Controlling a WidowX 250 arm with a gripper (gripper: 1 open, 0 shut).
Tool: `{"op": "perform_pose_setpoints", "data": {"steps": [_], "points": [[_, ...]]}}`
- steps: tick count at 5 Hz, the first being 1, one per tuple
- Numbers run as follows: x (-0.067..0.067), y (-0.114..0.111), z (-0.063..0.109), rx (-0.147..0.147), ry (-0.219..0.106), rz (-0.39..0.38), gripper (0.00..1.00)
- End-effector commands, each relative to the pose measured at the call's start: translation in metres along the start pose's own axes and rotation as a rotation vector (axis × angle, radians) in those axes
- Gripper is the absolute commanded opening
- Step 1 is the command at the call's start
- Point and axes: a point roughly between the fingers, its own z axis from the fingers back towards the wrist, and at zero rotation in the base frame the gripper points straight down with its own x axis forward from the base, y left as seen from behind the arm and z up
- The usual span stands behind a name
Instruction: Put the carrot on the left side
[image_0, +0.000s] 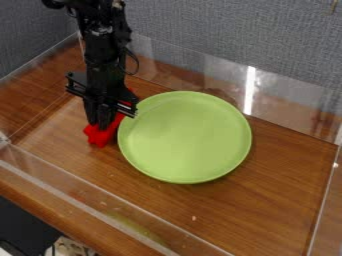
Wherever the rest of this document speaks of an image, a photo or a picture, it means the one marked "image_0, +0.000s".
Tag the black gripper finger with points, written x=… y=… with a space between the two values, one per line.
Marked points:
x=106 y=115
x=91 y=110

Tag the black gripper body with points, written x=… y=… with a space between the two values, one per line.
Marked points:
x=99 y=80

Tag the red block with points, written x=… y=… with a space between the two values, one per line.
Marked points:
x=102 y=133

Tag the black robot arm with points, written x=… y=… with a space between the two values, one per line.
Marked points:
x=106 y=35

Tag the green round plate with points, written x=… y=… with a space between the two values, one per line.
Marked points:
x=189 y=138

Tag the clear acrylic enclosure wall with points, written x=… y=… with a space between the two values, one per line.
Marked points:
x=277 y=207

